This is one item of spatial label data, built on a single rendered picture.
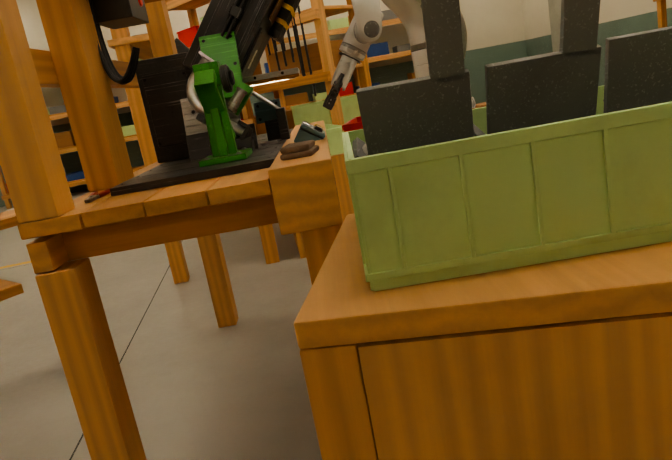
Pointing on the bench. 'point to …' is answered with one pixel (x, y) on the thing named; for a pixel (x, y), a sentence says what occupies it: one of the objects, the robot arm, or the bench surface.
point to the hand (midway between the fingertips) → (329, 102)
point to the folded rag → (298, 150)
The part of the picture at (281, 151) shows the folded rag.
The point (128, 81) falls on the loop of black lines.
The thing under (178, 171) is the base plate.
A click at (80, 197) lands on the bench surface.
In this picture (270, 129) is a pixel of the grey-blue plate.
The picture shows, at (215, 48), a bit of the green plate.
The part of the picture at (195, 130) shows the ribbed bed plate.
